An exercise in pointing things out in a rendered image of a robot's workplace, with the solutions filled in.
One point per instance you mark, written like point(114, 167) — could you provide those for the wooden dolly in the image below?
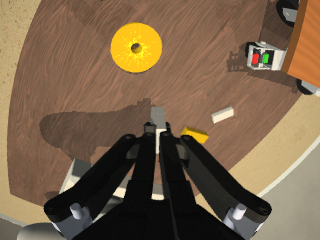
point(302, 57)

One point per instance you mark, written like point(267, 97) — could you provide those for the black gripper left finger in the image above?
point(75, 209)

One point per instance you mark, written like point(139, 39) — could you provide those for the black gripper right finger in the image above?
point(236, 207)

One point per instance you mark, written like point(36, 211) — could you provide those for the yellow rectangular bar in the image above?
point(199, 135)

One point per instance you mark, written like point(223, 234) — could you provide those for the yellow disc with center hole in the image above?
point(136, 59)

